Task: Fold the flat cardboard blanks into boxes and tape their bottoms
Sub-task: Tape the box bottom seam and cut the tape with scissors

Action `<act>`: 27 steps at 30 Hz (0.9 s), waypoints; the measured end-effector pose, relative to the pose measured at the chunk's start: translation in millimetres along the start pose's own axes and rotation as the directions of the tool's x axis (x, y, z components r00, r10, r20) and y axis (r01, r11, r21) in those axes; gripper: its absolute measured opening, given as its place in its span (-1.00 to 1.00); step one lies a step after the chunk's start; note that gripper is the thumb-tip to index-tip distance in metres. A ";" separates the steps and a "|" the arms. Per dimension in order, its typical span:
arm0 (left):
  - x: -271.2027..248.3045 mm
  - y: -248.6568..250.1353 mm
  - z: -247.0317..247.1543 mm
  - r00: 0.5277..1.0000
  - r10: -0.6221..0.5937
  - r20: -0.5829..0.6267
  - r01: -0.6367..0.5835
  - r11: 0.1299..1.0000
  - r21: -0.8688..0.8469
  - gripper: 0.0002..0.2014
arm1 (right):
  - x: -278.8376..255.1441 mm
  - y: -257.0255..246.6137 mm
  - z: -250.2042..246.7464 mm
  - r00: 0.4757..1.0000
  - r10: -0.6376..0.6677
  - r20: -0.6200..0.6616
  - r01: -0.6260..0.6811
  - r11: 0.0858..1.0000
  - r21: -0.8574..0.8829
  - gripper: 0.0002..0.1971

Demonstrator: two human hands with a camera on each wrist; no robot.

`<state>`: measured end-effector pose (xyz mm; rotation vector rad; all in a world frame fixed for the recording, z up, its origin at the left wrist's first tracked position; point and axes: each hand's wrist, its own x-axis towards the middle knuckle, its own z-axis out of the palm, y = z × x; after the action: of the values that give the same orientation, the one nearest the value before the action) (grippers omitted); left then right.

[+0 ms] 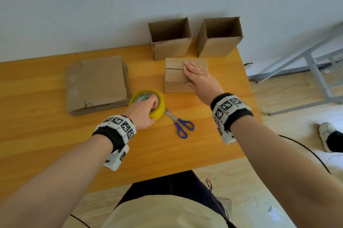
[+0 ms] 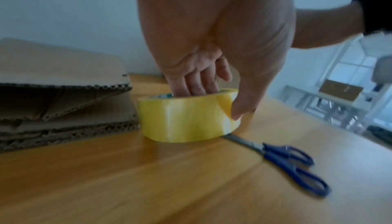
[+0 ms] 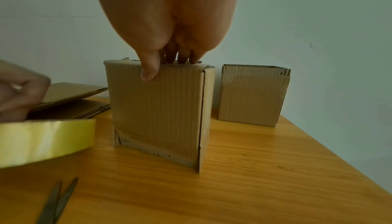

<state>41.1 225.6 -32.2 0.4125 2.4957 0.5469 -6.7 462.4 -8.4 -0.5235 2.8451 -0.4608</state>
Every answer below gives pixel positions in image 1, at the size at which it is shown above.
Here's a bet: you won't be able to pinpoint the black camera cable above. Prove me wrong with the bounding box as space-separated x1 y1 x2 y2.
70 214 91 228
278 134 332 175

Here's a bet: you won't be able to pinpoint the person's right hand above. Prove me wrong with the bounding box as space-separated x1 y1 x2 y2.
183 61 224 107

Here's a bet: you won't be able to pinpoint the brown cardboard paper box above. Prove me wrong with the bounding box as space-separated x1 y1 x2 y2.
195 16 244 58
148 17 193 61
163 58 208 93

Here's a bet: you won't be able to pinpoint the black left camera cable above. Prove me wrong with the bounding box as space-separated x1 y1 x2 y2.
70 214 91 228

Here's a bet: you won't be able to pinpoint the white shoe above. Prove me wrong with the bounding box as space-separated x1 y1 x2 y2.
319 122 337 153

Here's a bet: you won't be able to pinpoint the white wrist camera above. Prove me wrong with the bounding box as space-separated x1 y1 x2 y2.
217 126 237 146
104 144 130 172

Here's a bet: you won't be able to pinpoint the person's right forearm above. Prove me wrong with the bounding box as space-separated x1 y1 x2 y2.
230 115 343 228

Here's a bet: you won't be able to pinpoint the black left wristband with markers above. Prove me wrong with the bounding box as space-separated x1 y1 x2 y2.
92 114 137 153

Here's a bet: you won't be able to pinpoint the person's left forearm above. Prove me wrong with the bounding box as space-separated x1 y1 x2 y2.
0 134 114 228

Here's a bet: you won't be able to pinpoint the stack of cardboard boxes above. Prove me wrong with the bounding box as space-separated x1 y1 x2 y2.
65 56 132 116

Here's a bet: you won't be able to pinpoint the blue-handled scissors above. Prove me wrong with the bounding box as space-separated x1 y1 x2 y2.
164 107 195 139

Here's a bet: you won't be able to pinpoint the black wristband with markers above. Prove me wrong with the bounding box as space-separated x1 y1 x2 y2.
92 114 137 153
210 93 254 133

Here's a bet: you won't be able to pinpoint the white paper scrap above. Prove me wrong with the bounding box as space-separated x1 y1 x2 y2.
268 206 282 223

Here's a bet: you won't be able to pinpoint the yellow tape roll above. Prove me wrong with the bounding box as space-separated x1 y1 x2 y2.
128 89 166 121

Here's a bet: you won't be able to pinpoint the black right wristband with markers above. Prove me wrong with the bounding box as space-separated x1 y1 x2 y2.
210 93 254 133

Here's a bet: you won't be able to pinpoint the person's left hand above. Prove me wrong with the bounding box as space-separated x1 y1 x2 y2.
123 94 159 131

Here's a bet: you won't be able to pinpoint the grey metal table frame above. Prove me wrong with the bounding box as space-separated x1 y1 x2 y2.
248 23 343 116

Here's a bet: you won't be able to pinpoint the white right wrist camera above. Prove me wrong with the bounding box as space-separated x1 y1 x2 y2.
217 126 237 146

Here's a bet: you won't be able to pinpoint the thin dark cord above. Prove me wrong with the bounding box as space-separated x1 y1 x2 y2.
205 179 232 228

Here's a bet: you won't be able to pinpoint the black right camera cable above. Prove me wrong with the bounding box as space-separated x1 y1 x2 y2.
278 134 332 175

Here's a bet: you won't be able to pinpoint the person's dark and beige clothing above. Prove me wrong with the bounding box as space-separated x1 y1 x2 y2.
103 129 343 228

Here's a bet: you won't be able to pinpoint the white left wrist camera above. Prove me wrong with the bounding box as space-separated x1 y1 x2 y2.
104 144 130 172

